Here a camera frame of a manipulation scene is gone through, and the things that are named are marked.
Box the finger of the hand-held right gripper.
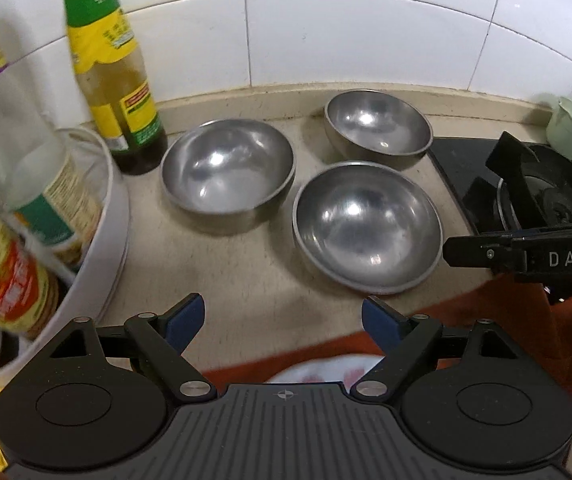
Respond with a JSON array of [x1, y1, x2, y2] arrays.
[[442, 230, 529, 275]]

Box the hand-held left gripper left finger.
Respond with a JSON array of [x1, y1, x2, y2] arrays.
[[48, 292, 218, 405]]

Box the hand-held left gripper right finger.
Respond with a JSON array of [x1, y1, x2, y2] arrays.
[[350, 296, 519, 403]]

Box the white plate pink flowers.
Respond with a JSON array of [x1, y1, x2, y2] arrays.
[[268, 352, 384, 392]]

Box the large steel bowl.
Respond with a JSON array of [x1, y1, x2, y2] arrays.
[[160, 118, 297, 234]]

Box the red cloth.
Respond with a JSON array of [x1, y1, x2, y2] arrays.
[[201, 280, 572, 461]]

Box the black gas stove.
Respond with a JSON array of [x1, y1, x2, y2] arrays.
[[428, 131, 572, 306]]

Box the white rotating condiment rack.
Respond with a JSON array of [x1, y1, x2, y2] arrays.
[[0, 127, 132, 386]]

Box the vinegar bottle yellow cap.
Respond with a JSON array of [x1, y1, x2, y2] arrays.
[[0, 195, 62, 343]]

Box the sauce bottle green yellow label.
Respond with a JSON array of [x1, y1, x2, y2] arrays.
[[61, 0, 168, 176]]

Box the clear bottle purple label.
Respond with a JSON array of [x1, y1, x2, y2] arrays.
[[0, 0, 104, 268]]

